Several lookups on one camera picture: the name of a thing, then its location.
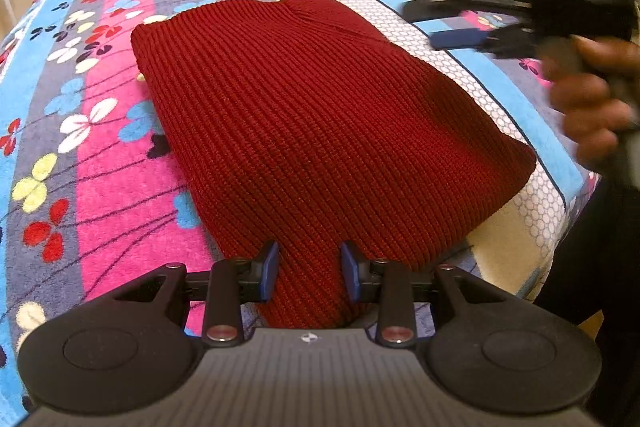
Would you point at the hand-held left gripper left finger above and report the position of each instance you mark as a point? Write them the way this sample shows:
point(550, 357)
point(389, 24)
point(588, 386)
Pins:
point(271, 264)

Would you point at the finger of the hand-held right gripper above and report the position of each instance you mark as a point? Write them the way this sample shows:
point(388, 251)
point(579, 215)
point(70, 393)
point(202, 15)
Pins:
point(432, 10)
point(460, 39)

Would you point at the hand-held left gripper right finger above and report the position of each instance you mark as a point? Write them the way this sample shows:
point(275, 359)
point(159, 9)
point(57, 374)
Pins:
point(350, 269)

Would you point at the red knitted sweater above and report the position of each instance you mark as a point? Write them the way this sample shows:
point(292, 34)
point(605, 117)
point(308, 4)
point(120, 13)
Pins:
point(320, 132)

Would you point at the person's right hand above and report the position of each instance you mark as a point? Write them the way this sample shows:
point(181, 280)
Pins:
point(585, 102)

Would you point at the floral striped bed sheet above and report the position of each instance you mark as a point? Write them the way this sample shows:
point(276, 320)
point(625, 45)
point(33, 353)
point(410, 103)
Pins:
point(90, 117)

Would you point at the person's dark clothing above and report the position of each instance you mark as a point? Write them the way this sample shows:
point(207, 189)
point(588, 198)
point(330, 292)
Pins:
point(600, 297)

